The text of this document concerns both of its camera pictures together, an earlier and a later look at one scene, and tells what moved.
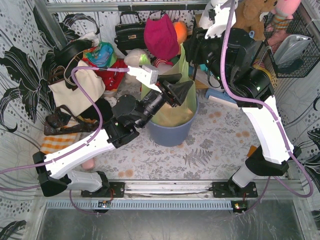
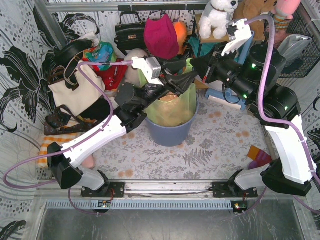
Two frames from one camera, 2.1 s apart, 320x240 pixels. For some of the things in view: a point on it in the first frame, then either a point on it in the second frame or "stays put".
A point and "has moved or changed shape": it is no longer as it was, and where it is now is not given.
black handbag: (130, 36) stays put
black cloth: (105, 107) stays put
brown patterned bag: (62, 120) stays put
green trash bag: (168, 115) has moved or changed shape
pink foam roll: (88, 164) stays put
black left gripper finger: (172, 78) to (174, 66)
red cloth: (112, 79) stays put
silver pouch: (290, 48) stays put
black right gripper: (191, 50) to (211, 69)
